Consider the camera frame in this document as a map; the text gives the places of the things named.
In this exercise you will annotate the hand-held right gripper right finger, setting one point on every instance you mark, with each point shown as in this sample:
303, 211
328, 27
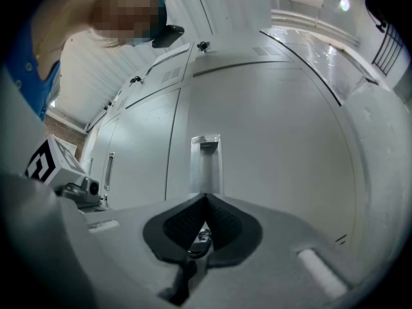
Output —
273, 262

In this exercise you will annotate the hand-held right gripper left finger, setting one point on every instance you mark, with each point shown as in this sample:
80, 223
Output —
128, 253

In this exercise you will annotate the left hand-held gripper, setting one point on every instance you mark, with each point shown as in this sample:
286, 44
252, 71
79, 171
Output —
64, 172

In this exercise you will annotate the white metal locker cabinet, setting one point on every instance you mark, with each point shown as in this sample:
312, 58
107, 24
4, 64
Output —
145, 140

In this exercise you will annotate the person's neck and chest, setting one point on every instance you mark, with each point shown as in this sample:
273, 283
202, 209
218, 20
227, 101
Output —
64, 27

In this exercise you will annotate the white paper notice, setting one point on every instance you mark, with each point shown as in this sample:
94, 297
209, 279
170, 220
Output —
167, 60

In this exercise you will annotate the white partition panel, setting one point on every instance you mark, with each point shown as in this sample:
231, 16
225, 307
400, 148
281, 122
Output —
376, 140

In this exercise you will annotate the person's head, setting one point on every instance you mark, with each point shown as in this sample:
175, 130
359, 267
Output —
122, 11

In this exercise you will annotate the glossy poster board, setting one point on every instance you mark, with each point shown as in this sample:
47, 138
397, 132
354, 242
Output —
322, 60

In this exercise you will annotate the black metal railing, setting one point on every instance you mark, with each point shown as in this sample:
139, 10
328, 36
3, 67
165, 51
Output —
387, 48

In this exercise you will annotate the round ceiling light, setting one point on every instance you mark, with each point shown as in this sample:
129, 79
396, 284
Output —
344, 4

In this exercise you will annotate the black head-mounted camera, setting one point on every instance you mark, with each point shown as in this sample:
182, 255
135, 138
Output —
169, 35

